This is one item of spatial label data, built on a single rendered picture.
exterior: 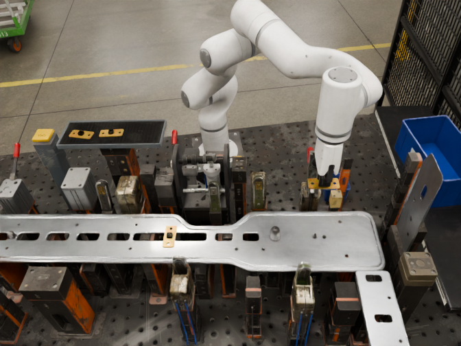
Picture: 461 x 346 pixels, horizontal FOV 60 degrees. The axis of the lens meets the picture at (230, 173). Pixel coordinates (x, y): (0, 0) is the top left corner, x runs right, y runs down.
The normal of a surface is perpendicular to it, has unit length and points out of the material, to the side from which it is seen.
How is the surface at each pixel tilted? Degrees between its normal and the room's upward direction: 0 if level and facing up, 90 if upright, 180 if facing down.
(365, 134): 0
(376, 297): 0
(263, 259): 0
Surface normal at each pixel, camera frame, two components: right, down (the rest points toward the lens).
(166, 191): -0.04, 0.72
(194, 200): -0.04, -0.70
